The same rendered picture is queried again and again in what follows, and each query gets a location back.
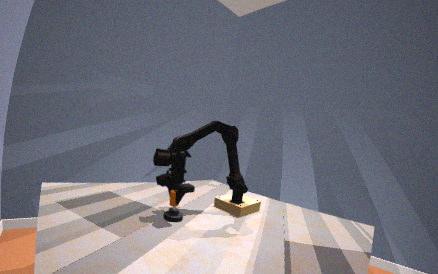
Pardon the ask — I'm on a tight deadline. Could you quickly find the orange knob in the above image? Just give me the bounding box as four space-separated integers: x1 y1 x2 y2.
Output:
169 190 179 206

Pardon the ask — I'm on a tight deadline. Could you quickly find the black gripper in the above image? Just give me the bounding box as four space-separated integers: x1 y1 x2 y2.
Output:
166 166 195 204

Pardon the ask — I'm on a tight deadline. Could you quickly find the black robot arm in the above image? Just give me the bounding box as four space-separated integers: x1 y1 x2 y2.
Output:
154 121 248 205

